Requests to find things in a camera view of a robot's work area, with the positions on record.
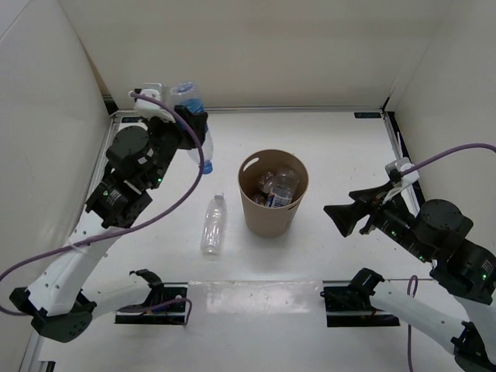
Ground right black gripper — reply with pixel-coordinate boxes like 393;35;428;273
322;180;433;262

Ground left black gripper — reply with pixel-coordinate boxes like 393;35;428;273
143;105;209;188

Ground blue label plastic bottle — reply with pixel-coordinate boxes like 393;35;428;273
170;81;213;175

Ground orange blue label bottle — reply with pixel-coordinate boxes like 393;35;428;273
266;167;301;208

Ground clear plastic bottle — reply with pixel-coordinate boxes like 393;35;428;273
200;194;227;256

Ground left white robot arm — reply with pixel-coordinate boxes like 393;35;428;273
9;95;208;343

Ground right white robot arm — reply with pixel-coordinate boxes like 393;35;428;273
321;186;495;371

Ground brown round waste bin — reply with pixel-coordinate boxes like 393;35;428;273
238;149;309;238

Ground crushed bottles inside bin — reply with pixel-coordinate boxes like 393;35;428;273
250;171;276;206

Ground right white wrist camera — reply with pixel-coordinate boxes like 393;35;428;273
385;157;419;197

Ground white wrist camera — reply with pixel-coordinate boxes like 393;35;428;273
385;157;419;197
129;83;175;122

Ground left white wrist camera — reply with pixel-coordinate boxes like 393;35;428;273
129;83;175;122

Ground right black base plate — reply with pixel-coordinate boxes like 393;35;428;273
320;281;400;328

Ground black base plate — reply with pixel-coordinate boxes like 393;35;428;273
114;282;189;326
320;281;400;328

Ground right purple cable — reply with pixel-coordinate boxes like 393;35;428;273
402;143;496;372

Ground purple cable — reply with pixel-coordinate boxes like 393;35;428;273
402;143;496;372
0;91;205;325

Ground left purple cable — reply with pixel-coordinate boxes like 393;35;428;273
0;91;205;325

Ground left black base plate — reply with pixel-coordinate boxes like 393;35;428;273
114;282;189;326

